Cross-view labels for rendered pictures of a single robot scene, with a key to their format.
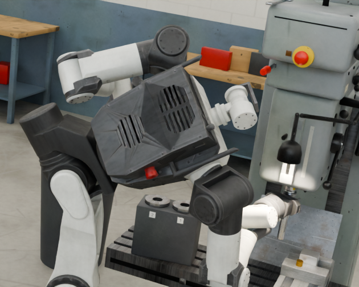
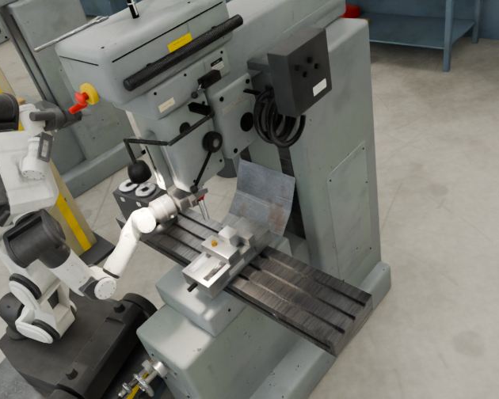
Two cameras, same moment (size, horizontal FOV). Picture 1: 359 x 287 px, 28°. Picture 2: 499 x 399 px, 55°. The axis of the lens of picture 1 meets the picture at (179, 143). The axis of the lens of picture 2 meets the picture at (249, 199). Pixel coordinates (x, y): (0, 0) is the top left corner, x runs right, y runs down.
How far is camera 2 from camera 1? 1.74 m
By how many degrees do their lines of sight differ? 35
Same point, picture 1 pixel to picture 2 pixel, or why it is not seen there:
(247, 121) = (35, 174)
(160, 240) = not seen: hidden behind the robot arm
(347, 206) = (297, 171)
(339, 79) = (146, 102)
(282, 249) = (255, 207)
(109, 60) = not seen: outside the picture
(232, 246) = (62, 274)
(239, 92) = (31, 145)
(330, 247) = (288, 207)
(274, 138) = not seen: hidden behind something
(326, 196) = (279, 161)
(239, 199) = (39, 245)
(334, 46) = (101, 82)
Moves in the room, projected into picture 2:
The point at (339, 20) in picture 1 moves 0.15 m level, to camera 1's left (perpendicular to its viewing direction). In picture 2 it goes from (90, 56) to (49, 57)
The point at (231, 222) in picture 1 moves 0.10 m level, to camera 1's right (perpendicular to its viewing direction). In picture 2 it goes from (45, 260) to (69, 266)
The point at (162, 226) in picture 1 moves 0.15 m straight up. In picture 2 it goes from (132, 207) to (119, 180)
